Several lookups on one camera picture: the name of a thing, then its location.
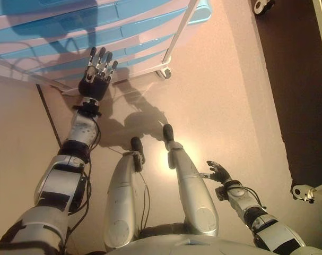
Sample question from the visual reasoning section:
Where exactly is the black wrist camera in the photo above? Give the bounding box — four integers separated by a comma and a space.
215, 185, 227, 200
73, 103, 102, 117

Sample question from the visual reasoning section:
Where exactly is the grey robot torso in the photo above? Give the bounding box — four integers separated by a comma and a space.
105, 233, 297, 255

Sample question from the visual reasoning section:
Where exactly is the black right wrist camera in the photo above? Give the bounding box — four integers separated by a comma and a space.
215, 185, 227, 200

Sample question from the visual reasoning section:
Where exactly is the silver robot right leg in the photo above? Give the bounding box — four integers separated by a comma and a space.
162, 123, 220, 239

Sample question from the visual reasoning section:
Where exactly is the thin black cable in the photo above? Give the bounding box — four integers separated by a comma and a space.
138, 171, 151, 231

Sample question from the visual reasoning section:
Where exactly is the silver robot left leg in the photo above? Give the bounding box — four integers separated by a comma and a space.
103, 137, 146, 249

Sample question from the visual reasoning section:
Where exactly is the blue white cart drawer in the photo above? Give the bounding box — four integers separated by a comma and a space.
0, 0, 193, 21
0, 5, 189, 37
0, 25, 177, 61
30, 46, 168, 86

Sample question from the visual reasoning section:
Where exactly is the white cart caster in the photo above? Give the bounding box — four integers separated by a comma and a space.
156, 66, 172, 80

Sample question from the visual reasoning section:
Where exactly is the light blue waste bin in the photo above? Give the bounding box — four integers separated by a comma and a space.
187, 0, 212, 27

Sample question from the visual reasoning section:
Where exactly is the black silver robot right hand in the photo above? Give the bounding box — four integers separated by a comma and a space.
199, 160, 232, 184

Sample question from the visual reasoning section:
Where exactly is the silver robot leg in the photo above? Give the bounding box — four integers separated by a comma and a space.
103, 137, 146, 249
162, 123, 220, 239

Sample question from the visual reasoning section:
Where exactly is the black silver robot left hand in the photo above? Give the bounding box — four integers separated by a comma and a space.
77, 47, 119, 101

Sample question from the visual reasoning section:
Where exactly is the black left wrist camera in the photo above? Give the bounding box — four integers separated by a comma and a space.
73, 103, 102, 117

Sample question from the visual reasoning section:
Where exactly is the white medical cart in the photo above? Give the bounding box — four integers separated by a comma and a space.
0, 0, 198, 95

